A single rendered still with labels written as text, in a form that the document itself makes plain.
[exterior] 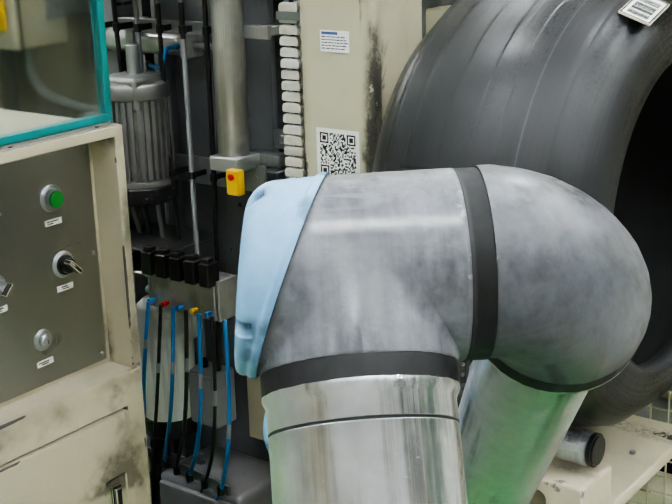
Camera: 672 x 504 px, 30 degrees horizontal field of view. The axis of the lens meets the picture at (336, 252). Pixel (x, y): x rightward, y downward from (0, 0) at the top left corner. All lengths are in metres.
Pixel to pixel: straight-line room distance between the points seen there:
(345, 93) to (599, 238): 1.04
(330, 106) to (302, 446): 1.12
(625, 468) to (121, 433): 0.74
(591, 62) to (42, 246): 0.82
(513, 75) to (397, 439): 0.83
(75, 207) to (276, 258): 1.17
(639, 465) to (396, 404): 1.15
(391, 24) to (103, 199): 0.49
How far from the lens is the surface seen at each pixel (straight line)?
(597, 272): 0.74
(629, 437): 1.89
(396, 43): 1.76
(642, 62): 1.49
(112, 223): 1.86
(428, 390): 0.70
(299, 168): 1.84
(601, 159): 1.42
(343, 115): 1.76
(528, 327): 0.72
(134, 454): 1.96
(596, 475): 1.64
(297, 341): 0.69
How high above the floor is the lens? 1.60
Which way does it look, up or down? 17 degrees down
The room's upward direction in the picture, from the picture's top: 2 degrees counter-clockwise
